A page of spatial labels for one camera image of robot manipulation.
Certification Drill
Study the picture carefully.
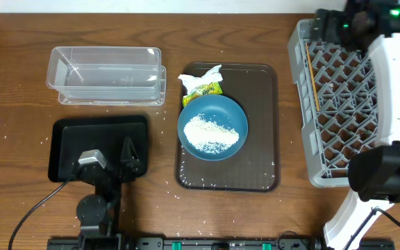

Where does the wooden chopstick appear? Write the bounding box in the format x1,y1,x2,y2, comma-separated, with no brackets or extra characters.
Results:
305,43,320,112

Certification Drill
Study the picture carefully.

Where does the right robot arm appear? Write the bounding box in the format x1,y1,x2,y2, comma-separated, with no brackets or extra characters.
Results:
311,1,400,249

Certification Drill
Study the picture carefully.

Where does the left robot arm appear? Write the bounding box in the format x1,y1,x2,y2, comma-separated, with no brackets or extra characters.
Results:
73,136,142,238

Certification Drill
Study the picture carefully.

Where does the grey dishwasher rack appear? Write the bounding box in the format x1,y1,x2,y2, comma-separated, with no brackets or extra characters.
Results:
287,19,378,188

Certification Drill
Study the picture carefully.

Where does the black plastic tray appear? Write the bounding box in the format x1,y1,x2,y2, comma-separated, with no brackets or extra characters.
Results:
48,115,149,183

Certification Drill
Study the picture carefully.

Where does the white rice pile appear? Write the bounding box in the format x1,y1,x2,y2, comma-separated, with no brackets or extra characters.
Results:
183,114,240,155

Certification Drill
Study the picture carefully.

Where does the clear plastic bin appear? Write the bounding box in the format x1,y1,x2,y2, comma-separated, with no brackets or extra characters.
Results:
46,47,166,106

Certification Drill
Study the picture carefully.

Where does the brown serving tray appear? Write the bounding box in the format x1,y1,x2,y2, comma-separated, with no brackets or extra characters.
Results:
175,63,281,192

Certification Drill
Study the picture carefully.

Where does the yellow green snack wrapper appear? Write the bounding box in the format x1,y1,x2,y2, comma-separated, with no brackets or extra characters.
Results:
182,82,223,107

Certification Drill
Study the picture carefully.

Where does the crumpled white tissue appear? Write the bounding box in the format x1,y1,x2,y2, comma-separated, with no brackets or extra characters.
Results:
178,65,223,94

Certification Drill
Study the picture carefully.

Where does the left black cable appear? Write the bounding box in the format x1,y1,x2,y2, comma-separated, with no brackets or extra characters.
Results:
8,175,78,250

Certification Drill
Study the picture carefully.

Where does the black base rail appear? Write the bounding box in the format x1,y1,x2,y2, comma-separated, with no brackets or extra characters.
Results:
46,236,395,250

